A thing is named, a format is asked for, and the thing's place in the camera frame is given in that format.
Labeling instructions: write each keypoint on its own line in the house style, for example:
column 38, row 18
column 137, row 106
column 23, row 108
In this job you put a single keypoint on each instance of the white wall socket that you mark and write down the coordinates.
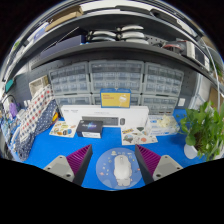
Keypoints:
column 181, row 102

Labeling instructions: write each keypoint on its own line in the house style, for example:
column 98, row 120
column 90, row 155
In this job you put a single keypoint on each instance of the small yellow object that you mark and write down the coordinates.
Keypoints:
column 55, row 117

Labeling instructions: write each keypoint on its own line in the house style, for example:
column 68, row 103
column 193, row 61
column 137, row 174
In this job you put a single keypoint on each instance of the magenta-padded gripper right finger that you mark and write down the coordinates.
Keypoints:
column 166, row 166

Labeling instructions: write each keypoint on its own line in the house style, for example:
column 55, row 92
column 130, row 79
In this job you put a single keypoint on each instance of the navy polka dot cloth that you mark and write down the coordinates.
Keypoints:
column 28, row 143

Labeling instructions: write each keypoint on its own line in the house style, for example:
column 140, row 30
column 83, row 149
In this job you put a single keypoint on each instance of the purple toy figure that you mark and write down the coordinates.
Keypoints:
column 13, row 109

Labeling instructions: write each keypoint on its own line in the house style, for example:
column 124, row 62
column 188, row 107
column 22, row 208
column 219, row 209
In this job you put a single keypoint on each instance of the teal wall-mounted tool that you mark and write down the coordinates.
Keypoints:
column 9, row 85

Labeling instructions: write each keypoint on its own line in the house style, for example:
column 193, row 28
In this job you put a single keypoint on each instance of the small black cardboard box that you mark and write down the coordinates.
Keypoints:
column 89, row 128

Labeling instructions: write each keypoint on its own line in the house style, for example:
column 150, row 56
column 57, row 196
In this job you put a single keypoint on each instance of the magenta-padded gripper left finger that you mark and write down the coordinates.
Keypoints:
column 60, row 166

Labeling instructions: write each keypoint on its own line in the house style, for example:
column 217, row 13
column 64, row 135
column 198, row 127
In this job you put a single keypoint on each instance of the white blue tissue box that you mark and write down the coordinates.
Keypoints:
column 163, row 126

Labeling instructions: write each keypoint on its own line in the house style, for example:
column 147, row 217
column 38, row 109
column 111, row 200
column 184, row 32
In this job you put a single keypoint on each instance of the white woven basket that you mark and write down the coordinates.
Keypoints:
column 38, row 86

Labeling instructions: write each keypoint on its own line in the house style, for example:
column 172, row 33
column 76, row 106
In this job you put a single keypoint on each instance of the white grey computer mouse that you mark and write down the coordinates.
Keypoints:
column 122, row 170

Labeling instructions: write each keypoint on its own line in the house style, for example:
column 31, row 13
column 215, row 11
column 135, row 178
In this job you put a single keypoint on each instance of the green potted plant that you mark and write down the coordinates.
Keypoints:
column 203, row 130

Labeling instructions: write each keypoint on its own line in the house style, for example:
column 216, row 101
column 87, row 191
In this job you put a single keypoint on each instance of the yellow and blue card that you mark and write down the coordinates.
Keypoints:
column 115, row 99

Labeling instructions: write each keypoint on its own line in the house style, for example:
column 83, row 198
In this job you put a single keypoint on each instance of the white keyboard packaging box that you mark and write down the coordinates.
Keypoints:
column 71, row 115

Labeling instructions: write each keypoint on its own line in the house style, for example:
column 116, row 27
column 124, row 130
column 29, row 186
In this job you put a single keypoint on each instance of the red blue checkered cloth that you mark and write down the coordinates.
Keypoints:
column 35, row 110

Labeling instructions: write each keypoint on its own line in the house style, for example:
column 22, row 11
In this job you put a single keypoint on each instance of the small colourful sticker sheet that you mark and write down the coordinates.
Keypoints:
column 62, row 129

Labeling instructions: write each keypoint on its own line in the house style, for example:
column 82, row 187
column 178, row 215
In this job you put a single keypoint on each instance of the large colourful sticker sheet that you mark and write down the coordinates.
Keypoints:
column 138, row 136

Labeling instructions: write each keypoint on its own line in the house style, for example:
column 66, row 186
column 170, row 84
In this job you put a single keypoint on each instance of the round blue printed mouse pad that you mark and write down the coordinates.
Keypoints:
column 105, row 170

